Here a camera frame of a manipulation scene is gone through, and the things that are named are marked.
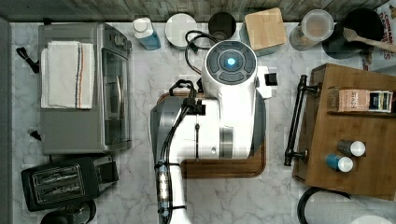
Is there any wooden drawer box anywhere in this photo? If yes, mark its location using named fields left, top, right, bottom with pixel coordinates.
left=292, top=63, right=396, bottom=201

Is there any white striped folded towel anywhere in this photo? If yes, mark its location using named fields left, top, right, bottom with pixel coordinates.
left=41, top=41, right=95, bottom=109

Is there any red and white box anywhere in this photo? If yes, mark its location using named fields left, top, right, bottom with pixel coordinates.
left=361, top=0, right=396, bottom=71

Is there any black cup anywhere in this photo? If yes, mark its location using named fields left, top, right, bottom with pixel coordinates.
left=208, top=12, right=236, bottom=40

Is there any clear jar with cereal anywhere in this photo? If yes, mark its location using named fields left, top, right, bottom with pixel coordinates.
left=289, top=9, right=334, bottom=51

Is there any black paper towel holder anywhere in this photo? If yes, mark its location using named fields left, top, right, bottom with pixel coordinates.
left=297, top=187, right=350, bottom=224

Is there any wooden cutting board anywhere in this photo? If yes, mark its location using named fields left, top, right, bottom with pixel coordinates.
left=150, top=92, right=266, bottom=178

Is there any black two-slot toaster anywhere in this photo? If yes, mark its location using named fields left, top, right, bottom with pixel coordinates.
left=21, top=155, right=119, bottom=212

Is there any black power cord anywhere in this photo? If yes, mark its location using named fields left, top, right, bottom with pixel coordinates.
left=16, top=46, right=41, bottom=75

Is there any white paper towel roll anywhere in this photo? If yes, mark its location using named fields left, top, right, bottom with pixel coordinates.
left=305, top=191, right=395, bottom=224

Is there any teal canister with wooden lid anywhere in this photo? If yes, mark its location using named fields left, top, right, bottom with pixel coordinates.
left=239, top=7, right=288, bottom=57

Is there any black round appliance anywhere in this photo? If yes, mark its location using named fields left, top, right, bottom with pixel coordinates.
left=40, top=200, right=96, bottom=224

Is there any black drawer handle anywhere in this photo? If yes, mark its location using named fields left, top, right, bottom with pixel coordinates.
left=284, top=75, right=320, bottom=166

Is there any silver toaster oven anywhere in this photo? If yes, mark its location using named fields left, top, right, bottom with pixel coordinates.
left=38, top=22, right=132, bottom=155

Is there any black utensil crock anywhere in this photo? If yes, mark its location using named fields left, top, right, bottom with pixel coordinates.
left=321, top=7, right=385, bottom=61

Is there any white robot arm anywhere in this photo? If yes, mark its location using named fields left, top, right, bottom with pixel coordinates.
left=149, top=40, right=272, bottom=224

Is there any grey salt shaker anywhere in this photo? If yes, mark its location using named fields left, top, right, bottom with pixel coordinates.
left=337, top=139, right=366, bottom=157

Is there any blue pepper shaker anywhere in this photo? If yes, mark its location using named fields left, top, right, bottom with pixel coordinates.
left=325, top=154, right=354, bottom=173

